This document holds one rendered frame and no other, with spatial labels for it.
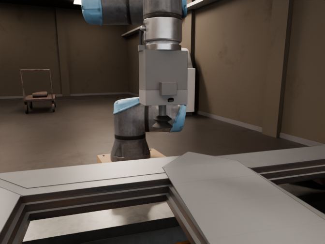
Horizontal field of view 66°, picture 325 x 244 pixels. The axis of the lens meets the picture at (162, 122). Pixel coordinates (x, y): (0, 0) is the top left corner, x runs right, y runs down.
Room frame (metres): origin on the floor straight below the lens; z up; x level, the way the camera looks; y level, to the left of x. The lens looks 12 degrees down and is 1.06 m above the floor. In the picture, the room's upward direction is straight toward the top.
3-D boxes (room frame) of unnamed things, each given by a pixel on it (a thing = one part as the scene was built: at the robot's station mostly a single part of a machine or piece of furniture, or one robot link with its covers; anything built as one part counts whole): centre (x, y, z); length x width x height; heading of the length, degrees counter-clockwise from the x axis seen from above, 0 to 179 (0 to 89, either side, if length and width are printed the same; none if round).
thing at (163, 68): (0.50, 0.00, 1.05); 0.10 x 0.09 x 0.16; 16
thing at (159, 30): (0.51, 0.00, 1.13); 0.08 x 0.08 x 0.05
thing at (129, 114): (0.92, 0.11, 0.90); 0.13 x 0.12 x 0.14; 88
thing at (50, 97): (6.68, 3.24, 0.54); 1.33 x 0.78 x 1.07; 24
